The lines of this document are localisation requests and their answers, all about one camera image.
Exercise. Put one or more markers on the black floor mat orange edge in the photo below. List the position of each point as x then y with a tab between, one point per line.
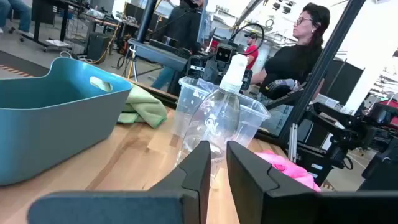
18	63

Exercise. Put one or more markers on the pink microfiber towel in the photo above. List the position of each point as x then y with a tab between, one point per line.
289	169

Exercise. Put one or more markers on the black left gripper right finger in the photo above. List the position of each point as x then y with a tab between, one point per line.
264	193

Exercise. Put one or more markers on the green microfiber towel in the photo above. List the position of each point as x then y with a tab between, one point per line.
143	107

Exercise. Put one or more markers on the black room divider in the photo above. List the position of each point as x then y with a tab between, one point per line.
345	81

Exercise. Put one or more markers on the clear plastic bin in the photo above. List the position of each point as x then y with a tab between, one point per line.
186	102

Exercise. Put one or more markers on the person's hand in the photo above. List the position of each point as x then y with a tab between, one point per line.
280	88

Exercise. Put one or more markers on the black round post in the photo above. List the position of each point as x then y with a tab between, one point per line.
146	18

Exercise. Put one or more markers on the black rolling desk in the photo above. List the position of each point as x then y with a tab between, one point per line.
63	25

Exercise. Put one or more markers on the black computer tower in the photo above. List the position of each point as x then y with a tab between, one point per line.
98	46

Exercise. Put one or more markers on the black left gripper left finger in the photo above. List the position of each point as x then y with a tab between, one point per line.
186	186

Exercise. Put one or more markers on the black metal rig frame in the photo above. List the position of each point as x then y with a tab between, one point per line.
323	62

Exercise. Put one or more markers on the person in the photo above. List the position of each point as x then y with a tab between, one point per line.
292	62
183	25
18	12
252	53

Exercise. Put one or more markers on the teal plastic basket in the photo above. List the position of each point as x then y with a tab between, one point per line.
46	133

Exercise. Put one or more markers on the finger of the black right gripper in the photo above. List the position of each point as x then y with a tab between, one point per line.
196	67
247	80

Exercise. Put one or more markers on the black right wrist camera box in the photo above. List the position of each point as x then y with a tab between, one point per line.
223	54

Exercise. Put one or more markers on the gray desk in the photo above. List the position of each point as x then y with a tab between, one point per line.
155	54

